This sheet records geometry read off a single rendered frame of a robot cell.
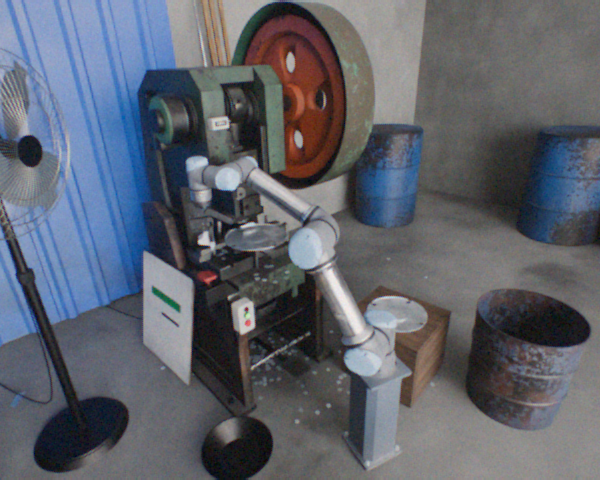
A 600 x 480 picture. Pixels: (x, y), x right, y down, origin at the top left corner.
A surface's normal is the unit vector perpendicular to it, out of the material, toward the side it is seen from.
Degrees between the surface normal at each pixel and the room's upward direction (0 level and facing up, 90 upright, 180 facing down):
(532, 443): 0
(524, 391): 92
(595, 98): 90
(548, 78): 90
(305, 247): 83
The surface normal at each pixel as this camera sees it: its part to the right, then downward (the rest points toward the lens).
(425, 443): -0.04, -0.90
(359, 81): 0.64, 0.08
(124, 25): 0.66, 0.30
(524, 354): -0.48, 0.43
